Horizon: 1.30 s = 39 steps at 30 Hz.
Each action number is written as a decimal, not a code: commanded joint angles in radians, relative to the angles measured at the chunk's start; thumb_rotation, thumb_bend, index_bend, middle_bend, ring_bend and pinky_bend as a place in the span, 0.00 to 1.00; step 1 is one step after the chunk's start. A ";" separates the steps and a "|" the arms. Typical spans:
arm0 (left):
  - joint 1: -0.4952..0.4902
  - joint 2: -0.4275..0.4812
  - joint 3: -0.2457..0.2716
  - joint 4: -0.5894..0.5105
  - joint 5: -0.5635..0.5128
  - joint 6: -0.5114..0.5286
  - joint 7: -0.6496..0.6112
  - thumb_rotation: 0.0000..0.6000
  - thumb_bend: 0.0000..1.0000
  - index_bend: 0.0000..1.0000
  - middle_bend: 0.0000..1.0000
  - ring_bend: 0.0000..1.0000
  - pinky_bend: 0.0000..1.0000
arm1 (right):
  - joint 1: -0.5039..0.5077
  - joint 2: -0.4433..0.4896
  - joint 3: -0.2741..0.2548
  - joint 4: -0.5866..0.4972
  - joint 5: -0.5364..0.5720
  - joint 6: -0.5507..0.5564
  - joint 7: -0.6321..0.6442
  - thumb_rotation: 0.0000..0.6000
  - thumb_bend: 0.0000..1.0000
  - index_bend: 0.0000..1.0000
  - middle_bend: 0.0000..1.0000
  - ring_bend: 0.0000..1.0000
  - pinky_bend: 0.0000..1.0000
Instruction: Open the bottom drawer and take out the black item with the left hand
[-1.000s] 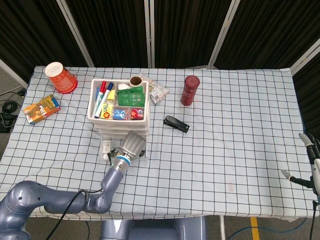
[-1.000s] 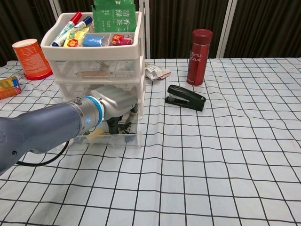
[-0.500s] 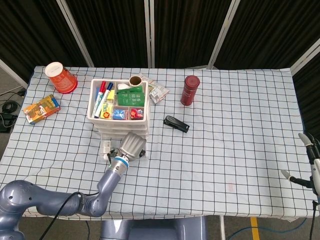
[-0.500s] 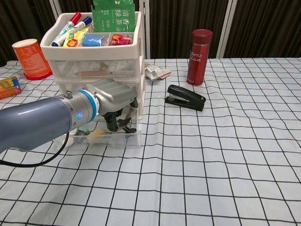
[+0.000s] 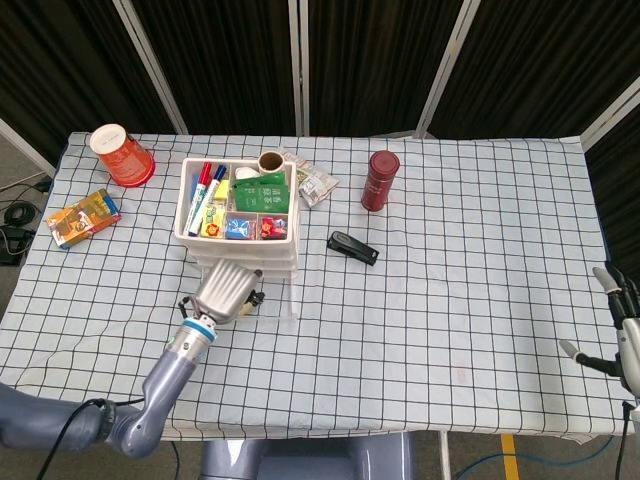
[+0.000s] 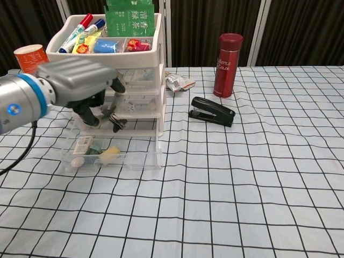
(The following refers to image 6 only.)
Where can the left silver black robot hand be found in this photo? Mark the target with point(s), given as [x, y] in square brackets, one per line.
[78, 78]

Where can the clear plastic bin with items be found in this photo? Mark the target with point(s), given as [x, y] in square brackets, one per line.
[142, 158]

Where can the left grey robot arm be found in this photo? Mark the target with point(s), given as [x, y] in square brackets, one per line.
[21, 102]

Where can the clear drawer with brown stick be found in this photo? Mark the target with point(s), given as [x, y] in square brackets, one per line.
[142, 76]

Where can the clear drawer with dice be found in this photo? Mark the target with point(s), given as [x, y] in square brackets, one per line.
[139, 103]

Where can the white plastic drawer organizer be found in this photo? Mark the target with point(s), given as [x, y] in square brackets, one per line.
[158, 59]

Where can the yellow lion candy pack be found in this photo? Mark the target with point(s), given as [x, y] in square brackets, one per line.
[83, 45]

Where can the blue small packet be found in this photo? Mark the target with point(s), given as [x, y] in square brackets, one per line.
[106, 45]

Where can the orange paper cup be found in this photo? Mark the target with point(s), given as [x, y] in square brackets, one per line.
[29, 57]

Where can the blue capped whiteboard marker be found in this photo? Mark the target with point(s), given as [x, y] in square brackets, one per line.
[98, 23]

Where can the red capped whiteboard marker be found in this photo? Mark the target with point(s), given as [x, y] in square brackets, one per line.
[86, 20]

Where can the white labelled packet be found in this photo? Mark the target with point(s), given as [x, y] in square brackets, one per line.
[82, 143]

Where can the red small packet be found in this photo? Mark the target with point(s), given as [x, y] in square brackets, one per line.
[137, 44]

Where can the green tape roll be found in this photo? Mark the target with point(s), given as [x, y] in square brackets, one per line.
[94, 150]

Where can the green tea packet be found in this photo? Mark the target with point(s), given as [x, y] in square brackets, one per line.
[129, 18]

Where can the pale yellow sponge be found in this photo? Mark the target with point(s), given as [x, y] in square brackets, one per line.
[110, 154]

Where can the white egg shaped object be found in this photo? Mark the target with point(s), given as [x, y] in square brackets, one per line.
[77, 162]

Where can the silver snack packet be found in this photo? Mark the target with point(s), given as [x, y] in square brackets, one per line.
[177, 82]

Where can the black folding screen partition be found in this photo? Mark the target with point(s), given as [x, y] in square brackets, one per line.
[193, 32]

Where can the black stapler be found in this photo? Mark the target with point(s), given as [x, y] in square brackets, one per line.
[215, 113]

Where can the red thermos bottle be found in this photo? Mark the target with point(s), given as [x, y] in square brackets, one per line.
[227, 67]

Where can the checked white tablecloth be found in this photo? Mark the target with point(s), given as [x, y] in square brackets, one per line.
[188, 201]

